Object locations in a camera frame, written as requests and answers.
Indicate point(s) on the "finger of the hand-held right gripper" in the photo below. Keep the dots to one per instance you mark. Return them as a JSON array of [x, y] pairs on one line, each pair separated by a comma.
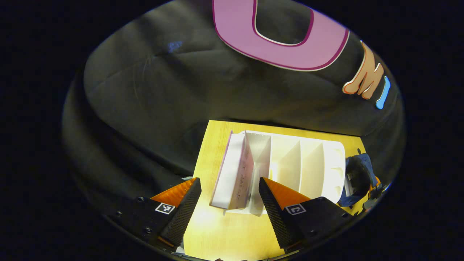
[[377, 181]]

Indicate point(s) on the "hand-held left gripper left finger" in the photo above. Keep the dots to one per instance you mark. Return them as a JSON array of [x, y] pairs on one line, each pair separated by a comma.
[[183, 214]]

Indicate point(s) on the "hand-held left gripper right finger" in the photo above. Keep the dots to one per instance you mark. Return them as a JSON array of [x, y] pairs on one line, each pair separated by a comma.
[[275, 217]]

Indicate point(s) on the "blue schoolbag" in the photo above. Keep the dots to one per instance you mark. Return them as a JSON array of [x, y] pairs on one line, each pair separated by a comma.
[[366, 166]]

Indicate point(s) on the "white bookshelf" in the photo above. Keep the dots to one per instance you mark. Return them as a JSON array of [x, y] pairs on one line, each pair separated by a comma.
[[311, 170]]

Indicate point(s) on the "pink book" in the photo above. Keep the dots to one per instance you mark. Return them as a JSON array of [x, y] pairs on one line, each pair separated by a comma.
[[232, 174]]

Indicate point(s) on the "black backdrop cloth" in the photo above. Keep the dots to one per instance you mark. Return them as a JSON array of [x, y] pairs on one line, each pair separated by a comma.
[[163, 90]]

